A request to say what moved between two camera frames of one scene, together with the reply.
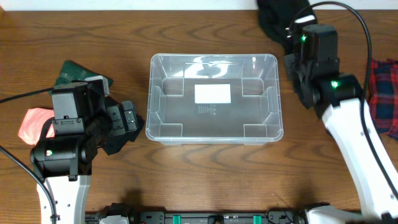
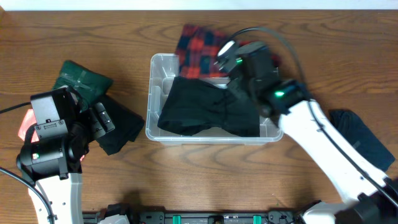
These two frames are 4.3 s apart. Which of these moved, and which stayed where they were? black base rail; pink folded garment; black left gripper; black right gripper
Moved: black right gripper; black left gripper
Stayed: pink folded garment; black base rail
